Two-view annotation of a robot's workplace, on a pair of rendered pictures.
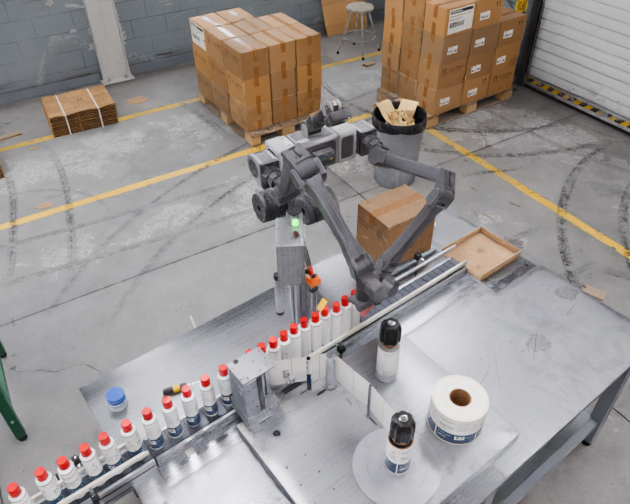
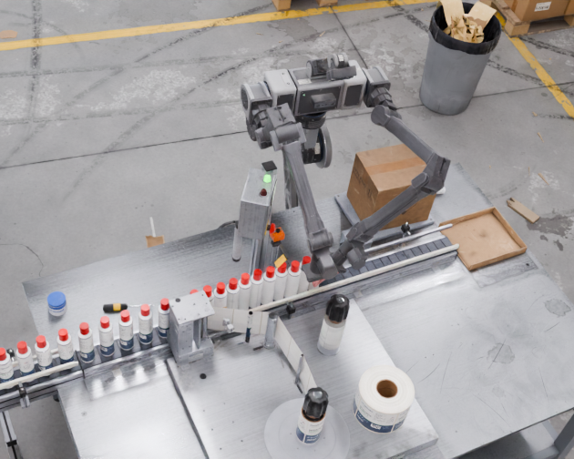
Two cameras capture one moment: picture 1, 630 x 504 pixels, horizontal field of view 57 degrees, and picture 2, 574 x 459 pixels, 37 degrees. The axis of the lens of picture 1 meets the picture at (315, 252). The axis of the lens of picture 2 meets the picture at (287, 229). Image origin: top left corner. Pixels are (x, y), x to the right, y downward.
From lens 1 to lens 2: 1.06 m
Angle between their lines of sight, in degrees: 9
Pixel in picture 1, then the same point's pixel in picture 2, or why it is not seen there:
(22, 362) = not seen: outside the picture
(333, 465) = (248, 420)
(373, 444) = (292, 411)
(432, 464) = (342, 443)
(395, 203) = (396, 163)
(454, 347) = (411, 336)
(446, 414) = (366, 401)
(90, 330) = (36, 207)
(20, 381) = not seen: outside the picture
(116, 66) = not seen: outside the picture
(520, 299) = (503, 301)
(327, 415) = (257, 372)
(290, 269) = (251, 224)
